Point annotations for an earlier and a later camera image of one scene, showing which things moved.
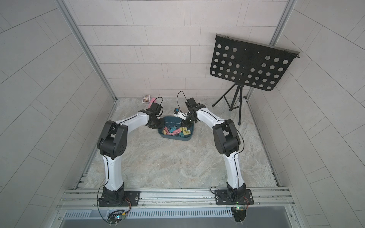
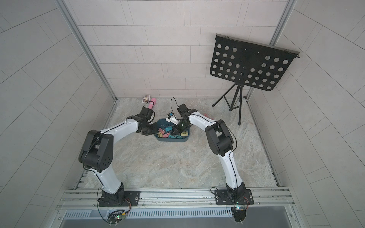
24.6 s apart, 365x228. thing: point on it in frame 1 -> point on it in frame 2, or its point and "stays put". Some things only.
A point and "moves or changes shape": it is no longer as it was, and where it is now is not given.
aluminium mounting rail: (176, 198) stays put
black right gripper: (187, 123) -> (179, 129)
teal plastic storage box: (171, 121) moves or changes shape
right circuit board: (239, 213) stays put
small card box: (146, 98) stays put
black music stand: (244, 62) stays put
